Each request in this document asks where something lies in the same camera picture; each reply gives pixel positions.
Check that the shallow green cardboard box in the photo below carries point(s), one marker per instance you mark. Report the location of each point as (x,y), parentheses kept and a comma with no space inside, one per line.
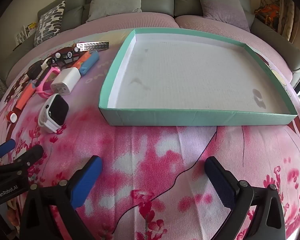
(190,75)

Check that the purple grey cushion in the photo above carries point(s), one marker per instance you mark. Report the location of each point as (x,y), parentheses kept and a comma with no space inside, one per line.
(222,7)

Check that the patterned beige curtain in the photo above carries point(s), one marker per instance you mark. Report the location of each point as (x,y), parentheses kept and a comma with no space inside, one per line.
(285,5)

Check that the plain grey cushion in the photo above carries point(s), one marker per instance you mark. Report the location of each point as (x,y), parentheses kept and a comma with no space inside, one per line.
(115,0)

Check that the yellow magazine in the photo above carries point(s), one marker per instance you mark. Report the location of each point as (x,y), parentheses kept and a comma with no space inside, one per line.
(32,26)

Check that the patterned metal bar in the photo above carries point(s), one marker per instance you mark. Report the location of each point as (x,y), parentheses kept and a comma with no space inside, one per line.
(95,46)

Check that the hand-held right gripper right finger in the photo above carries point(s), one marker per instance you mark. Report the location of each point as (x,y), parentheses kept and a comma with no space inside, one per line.
(220,185)

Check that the white charger plug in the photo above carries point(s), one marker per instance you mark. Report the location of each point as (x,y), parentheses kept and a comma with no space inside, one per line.
(65,78)

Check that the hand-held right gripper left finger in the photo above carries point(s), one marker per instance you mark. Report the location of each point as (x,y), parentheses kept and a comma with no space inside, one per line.
(87,182)

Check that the black toy car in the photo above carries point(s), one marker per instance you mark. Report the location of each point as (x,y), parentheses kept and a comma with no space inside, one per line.
(65,56)

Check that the black white patterned cushion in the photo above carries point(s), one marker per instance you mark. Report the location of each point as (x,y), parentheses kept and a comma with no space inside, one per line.
(50,22)

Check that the printed cartoon blanket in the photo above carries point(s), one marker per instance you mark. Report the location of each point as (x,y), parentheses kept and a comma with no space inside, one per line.
(152,167)

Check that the white decorative letters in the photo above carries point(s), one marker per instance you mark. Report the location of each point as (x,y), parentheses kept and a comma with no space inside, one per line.
(21,36)

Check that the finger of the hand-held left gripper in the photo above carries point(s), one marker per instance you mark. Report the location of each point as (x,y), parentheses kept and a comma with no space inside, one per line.
(31,155)
(5,147)

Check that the pink smartwatch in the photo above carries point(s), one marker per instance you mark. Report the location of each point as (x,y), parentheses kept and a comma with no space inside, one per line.
(48,78)

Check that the orange plastic bar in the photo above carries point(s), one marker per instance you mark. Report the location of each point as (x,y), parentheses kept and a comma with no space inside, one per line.
(22,97)

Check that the orange bag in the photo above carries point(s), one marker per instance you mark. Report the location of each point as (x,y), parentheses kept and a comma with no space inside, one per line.
(266,17)

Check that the white smartwatch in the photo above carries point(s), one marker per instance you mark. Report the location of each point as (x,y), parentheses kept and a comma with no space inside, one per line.
(56,110)

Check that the pink ribbed sofa cover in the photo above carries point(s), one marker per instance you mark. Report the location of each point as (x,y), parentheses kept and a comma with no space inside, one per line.
(152,20)

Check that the small red white gadget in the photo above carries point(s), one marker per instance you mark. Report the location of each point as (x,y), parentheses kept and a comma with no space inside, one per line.
(11,116)

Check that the blue toy knife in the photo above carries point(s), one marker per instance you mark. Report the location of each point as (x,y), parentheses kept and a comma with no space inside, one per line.
(90,62)

